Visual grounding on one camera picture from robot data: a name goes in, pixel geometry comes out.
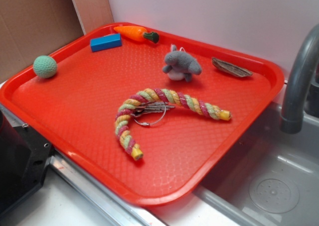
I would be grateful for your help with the blue rectangular block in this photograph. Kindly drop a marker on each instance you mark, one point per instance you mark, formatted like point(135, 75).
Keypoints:
point(105, 42)

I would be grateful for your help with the metal keys on ring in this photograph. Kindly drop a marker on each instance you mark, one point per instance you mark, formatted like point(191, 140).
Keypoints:
point(151, 108)

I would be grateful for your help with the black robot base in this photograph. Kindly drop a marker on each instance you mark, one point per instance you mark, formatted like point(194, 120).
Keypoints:
point(24, 158)

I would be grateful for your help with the gray plush animal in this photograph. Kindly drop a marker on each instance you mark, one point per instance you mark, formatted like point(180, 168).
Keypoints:
point(179, 65)

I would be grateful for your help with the orange toy carrot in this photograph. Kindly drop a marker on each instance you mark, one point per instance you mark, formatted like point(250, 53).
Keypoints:
point(137, 33)

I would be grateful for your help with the brown wooden bark piece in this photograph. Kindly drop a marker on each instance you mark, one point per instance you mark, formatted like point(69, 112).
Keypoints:
point(231, 69)

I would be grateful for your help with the green textured ball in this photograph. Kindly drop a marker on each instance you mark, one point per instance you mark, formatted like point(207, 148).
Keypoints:
point(45, 66)

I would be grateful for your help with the gray toy faucet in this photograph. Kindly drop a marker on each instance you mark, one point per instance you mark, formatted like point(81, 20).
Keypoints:
point(302, 90)

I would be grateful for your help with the red plastic tray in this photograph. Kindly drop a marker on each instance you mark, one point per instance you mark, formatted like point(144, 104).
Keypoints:
point(75, 110)

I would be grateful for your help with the gray plastic sink basin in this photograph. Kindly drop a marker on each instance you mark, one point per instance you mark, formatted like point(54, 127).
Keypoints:
point(268, 177)

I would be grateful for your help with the brown cardboard panel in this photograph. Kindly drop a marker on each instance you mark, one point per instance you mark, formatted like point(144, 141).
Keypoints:
point(30, 28)

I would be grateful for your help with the multicolour twisted rope toy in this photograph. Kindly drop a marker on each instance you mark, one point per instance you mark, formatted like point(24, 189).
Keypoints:
point(171, 97)

